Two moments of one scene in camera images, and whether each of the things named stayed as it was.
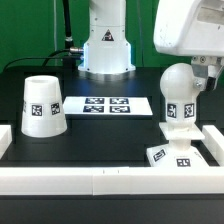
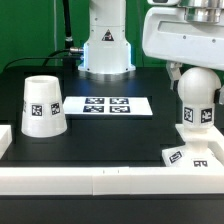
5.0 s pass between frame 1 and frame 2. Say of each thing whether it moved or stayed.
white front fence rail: stayed
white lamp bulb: moved
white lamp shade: stayed
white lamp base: moved
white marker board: stayed
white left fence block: stayed
